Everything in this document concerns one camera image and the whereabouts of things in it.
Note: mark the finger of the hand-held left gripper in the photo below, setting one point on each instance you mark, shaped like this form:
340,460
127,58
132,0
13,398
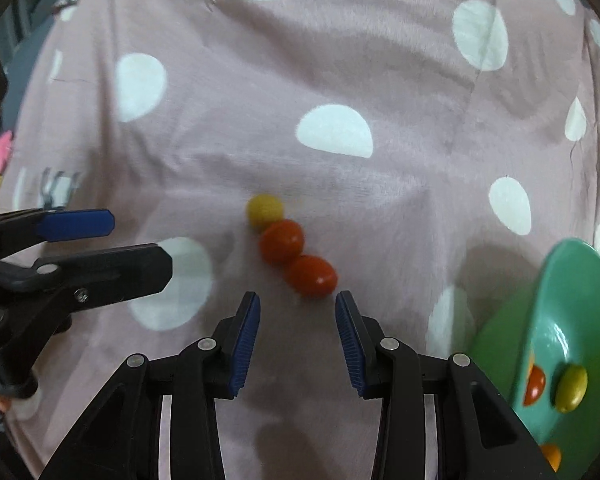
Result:
75,224
110,270

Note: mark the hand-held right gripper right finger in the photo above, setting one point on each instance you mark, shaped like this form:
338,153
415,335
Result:
350,345

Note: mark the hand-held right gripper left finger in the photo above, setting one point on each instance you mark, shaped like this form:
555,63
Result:
245,345

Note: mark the red cherry tomato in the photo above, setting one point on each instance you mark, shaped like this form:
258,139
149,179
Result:
311,275
281,241
535,387

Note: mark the small yellow round fruit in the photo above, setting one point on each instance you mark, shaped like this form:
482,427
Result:
265,210

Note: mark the large green mango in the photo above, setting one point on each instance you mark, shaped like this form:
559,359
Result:
571,387

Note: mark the large orange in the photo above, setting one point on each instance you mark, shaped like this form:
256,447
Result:
551,456

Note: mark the green plastic bowl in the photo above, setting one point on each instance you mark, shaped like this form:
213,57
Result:
580,310

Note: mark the pink plush toy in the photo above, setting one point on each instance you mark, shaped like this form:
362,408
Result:
0,152

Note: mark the pink polka dot blanket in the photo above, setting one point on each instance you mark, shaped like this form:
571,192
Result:
380,185

